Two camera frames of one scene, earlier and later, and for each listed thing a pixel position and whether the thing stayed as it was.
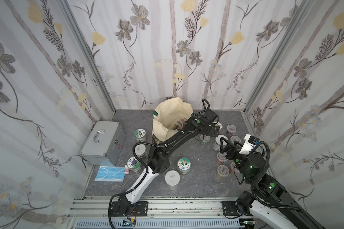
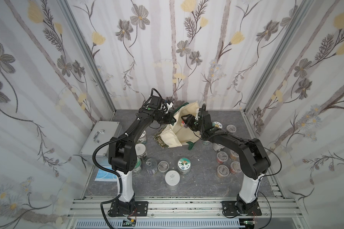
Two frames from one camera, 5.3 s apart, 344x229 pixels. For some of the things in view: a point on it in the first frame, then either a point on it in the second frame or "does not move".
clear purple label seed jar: [231, 129] does not move
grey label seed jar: [172, 180] does not move
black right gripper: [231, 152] -> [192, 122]
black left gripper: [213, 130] -> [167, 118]
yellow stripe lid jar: [222, 171] does not move
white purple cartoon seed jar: [134, 164] does not move
